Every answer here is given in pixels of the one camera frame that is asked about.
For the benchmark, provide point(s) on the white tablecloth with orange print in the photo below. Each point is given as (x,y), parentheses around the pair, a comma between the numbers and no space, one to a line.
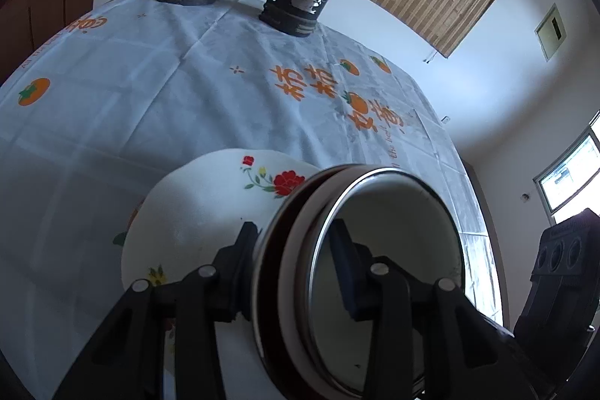
(117,100)

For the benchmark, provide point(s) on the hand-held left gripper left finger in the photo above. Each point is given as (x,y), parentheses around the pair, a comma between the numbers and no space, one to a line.
(234,278)

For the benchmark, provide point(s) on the window with grey frame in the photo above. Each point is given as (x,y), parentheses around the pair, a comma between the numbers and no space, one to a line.
(572,175)

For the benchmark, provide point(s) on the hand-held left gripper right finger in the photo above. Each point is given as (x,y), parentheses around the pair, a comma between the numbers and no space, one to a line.
(349,283)

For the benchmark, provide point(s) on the brown wooden cabinet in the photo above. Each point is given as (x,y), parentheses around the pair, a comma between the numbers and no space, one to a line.
(42,15)

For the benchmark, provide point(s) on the small red flower plate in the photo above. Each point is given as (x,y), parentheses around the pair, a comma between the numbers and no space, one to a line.
(201,212)

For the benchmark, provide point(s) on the wall electrical panel box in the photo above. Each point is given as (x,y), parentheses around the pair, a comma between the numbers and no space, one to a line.
(551,32)

